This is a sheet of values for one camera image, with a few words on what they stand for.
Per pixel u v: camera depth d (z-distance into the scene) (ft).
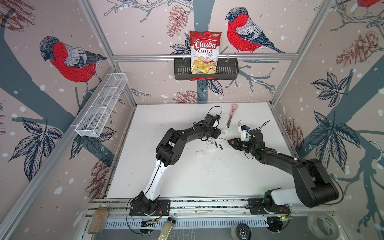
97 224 2.19
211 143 3.17
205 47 2.73
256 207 2.37
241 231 1.94
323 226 2.29
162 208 2.39
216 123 2.82
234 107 3.86
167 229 2.15
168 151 1.89
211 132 2.91
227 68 3.11
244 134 2.69
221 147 3.12
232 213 2.39
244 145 2.59
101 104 2.60
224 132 3.35
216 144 3.18
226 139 3.11
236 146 2.61
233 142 2.85
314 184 1.42
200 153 3.03
